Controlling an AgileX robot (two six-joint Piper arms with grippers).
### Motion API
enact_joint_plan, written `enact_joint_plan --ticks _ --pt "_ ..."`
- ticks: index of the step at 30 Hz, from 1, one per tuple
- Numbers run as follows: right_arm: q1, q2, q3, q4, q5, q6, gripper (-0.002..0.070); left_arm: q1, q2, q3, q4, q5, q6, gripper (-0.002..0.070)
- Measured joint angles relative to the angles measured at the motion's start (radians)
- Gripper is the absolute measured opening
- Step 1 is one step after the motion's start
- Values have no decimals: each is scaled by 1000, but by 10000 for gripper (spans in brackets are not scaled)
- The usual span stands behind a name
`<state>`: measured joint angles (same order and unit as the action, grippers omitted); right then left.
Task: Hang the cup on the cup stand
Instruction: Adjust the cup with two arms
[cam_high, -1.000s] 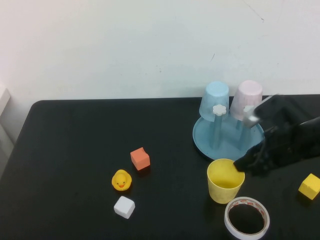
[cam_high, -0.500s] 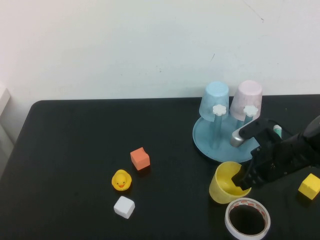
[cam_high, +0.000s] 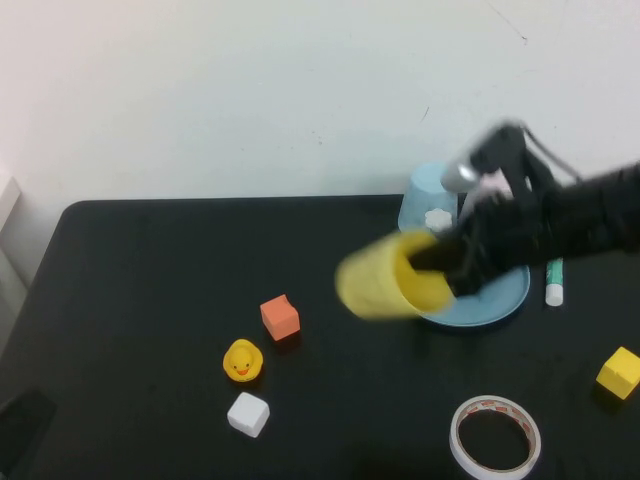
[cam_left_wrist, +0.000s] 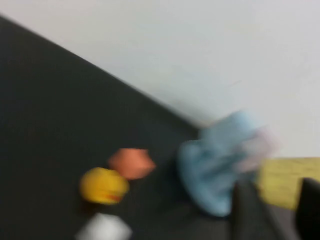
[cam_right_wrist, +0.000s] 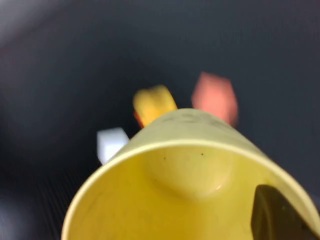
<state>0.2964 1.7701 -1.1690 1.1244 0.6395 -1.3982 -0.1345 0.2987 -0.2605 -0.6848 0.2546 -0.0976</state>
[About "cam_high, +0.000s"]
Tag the yellow plastic cup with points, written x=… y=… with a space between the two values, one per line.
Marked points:
x=370 y=280

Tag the yellow rubber duck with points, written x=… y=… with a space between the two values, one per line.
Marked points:
x=242 y=362

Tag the pink plastic cup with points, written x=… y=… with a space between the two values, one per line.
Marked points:
x=495 y=182

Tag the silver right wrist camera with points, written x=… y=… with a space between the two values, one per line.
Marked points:
x=480 y=160

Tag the white foam cube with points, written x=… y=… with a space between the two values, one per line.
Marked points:
x=248 y=414

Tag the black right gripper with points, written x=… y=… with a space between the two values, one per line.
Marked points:
x=505 y=235

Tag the white green glue stick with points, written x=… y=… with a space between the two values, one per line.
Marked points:
x=554 y=285

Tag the orange foam cube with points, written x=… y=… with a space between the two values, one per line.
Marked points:
x=280 y=320

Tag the yellow foam cube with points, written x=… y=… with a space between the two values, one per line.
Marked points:
x=619 y=372

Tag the white tape roll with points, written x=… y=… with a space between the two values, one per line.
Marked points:
x=457 y=445

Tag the blue cup stand with posts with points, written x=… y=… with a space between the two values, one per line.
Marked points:
x=480 y=310

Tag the light blue plastic cup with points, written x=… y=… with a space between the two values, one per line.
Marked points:
x=420 y=200

